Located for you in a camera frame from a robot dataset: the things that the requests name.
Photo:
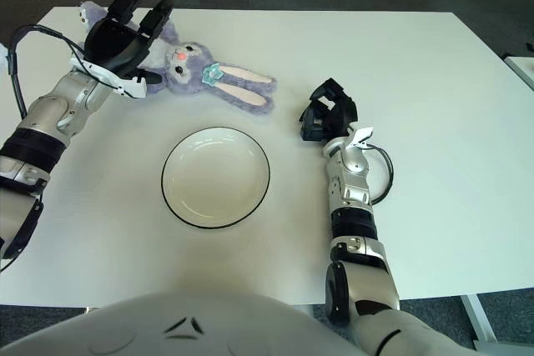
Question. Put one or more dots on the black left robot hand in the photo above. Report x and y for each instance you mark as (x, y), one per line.
(112, 45)

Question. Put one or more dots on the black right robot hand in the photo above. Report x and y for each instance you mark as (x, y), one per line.
(342, 112)

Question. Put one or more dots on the purple plush bunny doll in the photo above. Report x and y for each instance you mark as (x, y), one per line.
(233, 85)

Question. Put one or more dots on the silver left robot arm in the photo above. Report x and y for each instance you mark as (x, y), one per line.
(50, 110)

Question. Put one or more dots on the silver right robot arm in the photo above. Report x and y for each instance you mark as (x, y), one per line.
(354, 193)

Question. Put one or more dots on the white plate black rim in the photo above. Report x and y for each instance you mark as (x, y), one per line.
(215, 176)

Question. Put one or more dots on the white neighbouring table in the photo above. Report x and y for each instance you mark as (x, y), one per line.
(523, 68)

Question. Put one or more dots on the white table leg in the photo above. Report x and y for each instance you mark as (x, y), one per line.
(477, 318)

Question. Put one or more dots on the grey robot torso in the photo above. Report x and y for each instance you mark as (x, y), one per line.
(187, 331)

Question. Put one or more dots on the metal table bracket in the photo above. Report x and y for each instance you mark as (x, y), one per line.
(92, 309)

